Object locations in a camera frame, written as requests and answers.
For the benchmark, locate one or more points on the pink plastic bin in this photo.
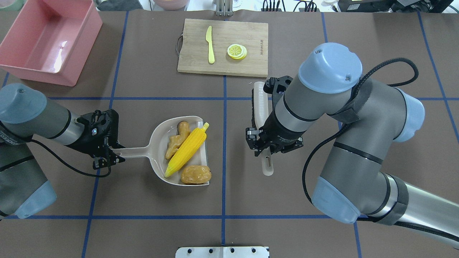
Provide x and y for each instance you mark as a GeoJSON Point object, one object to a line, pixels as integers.
{"type": "Point", "coordinates": [50, 40]}

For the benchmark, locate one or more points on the dark grey cloth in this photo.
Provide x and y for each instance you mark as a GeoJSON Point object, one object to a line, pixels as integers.
{"type": "Point", "coordinates": [118, 5]}

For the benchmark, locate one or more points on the beige plastic dustpan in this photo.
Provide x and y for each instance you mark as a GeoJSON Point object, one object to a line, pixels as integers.
{"type": "Point", "coordinates": [164, 143]}

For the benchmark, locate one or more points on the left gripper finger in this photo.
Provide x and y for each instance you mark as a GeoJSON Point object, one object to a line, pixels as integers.
{"type": "Point", "coordinates": [113, 147]}
{"type": "Point", "coordinates": [104, 162]}

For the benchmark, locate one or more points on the aluminium frame post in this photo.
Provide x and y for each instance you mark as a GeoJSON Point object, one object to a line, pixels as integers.
{"type": "Point", "coordinates": [224, 7]}

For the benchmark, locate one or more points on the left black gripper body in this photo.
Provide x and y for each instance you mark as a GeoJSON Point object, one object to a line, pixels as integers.
{"type": "Point", "coordinates": [85, 142]}

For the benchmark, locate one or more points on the pink bowl with pieces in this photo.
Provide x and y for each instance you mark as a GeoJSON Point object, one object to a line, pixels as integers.
{"type": "Point", "coordinates": [171, 4]}

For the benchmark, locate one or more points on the bamboo cutting board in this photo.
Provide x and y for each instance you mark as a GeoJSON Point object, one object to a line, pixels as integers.
{"type": "Point", "coordinates": [193, 56]}

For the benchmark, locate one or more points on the yellow toy knife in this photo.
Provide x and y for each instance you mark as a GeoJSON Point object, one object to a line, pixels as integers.
{"type": "Point", "coordinates": [209, 39]}

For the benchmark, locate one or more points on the yellow toy corn cob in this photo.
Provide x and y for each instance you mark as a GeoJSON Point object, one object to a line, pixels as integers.
{"type": "Point", "coordinates": [187, 150]}

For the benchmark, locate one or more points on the tan toy ginger root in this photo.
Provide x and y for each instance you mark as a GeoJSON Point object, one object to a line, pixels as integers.
{"type": "Point", "coordinates": [177, 140]}

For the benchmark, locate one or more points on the beige hand brush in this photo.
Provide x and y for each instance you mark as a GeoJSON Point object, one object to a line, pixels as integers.
{"type": "Point", "coordinates": [261, 113]}

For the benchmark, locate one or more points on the brown toy potato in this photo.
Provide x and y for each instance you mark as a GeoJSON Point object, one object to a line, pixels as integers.
{"type": "Point", "coordinates": [196, 174]}

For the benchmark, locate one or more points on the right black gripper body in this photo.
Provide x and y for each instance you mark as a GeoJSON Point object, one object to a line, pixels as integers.
{"type": "Point", "coordinates": [278, 130]}

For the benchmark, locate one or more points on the yellow toy lemon slice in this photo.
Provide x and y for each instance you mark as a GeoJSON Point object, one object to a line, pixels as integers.
{"type": "Point", "coordinates": [237, 51]}

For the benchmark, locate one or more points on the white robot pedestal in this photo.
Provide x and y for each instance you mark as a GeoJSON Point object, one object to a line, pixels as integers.
{"type": "Point", "coordinates": [223, 252]}

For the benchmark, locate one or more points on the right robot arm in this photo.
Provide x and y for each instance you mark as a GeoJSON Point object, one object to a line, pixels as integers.
{"type": "Point", "coordinates": [342, 176]}

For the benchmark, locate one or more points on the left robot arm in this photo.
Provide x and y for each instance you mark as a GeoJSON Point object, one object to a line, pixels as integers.
{"type": "Point", "coordinates": [26, 113]}

